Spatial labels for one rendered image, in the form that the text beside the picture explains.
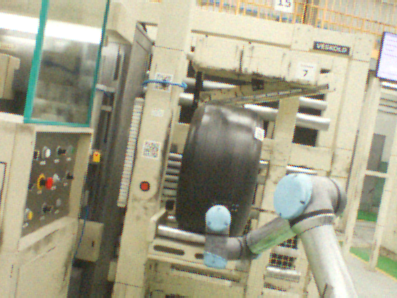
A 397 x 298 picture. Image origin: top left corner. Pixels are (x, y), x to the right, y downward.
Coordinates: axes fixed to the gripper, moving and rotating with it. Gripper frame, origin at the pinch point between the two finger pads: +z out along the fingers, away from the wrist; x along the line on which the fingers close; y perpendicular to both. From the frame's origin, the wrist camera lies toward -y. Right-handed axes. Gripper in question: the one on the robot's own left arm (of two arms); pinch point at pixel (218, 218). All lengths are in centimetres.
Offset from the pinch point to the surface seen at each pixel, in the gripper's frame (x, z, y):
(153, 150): 32.3, 14.3, 22.3
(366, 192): -379, 1051, 78
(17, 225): 56, -50, -10
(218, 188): 1.9, -4.5, 11.5
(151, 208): 28.9, 17.4, -2.2
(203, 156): 9.7, -5.5, 22.3
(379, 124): -379, 1032, 262
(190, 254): 8.4, 9.3, -16.9
